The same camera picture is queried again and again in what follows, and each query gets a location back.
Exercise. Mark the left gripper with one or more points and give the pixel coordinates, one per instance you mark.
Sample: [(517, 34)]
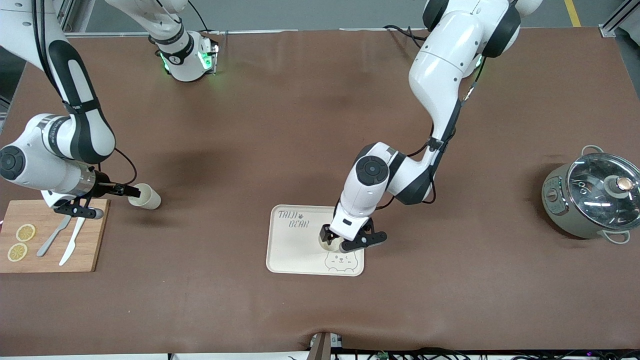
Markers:
[(326, 234)]

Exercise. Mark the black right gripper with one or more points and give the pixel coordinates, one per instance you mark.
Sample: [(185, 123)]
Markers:
[(103, 189)]

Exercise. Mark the white plastic cup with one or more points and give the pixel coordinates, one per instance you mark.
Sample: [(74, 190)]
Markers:
[(334, 247), (150, 200)]

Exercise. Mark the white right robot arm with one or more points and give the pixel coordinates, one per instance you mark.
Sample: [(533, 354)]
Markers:
[(80, 135)]

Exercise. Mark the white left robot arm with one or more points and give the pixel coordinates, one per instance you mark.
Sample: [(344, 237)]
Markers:
[(445, 60)]

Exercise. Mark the cream tray with bear print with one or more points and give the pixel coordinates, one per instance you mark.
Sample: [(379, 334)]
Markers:
[(295, 250)]

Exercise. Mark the bamboo cutting board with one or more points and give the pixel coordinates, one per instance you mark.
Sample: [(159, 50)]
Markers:
[(95, 240)]

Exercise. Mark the white plastic knife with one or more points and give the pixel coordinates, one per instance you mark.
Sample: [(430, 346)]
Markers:
[(71, 245)]

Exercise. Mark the grey plastic knife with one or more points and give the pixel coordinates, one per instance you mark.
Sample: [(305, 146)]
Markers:
[(50, 240)]

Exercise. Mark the yellow lemon slice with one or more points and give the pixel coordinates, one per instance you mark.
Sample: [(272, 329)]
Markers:
[(25, 232), (17, 252)]

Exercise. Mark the grey electric cooking pot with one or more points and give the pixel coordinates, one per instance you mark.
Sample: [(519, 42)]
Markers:
[(565, 222)]

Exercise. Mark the glass pot lid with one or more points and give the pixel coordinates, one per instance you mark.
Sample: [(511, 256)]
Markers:
[(600, 200)]

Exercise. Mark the metal table edge bracket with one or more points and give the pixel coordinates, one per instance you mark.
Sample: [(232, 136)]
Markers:
[(322, 347)]

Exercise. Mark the aluminium frame strut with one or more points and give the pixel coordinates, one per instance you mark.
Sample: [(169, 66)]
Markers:
[(620, 17), (68, 15)]

